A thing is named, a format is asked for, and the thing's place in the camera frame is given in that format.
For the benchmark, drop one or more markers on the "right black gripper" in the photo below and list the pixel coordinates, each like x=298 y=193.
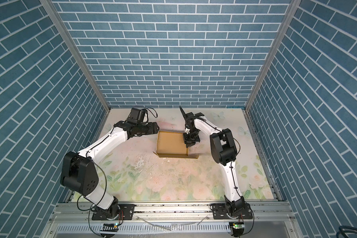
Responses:
x=188 y=143

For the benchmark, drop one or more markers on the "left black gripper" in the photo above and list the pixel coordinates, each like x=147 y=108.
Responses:
x=150 y=129

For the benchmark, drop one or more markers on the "brown cardboard box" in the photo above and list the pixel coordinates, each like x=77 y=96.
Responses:
x=171 y=145

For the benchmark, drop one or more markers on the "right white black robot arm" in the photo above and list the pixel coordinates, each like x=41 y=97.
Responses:
x=224 y=153

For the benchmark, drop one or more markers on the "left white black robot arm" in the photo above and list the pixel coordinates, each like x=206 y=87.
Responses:
x=79 y=169

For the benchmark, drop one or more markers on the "right green circuit board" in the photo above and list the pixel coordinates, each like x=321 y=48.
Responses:
x=237 y=226

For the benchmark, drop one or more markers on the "green circuit board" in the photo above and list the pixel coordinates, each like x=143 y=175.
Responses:
x=237 y=226
x=109 y=228

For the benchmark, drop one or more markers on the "left green circuit board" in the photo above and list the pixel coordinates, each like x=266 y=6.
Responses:
x=109 y=228

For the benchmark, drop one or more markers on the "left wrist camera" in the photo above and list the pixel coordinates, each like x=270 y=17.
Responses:
x=138 y=116

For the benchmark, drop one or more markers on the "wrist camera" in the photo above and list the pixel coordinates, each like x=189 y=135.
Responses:
x=138 y=116
x=190 y=117

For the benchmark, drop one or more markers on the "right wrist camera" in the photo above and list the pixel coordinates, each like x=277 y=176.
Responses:
x=190 y=117

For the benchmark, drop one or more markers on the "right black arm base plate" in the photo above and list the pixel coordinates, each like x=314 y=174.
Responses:
x=223 y=211

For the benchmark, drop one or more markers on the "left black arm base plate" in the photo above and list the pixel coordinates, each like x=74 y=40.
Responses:
x=119 y=212

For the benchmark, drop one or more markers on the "aluminium front rail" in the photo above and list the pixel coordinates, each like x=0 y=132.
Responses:
x=271 y=219

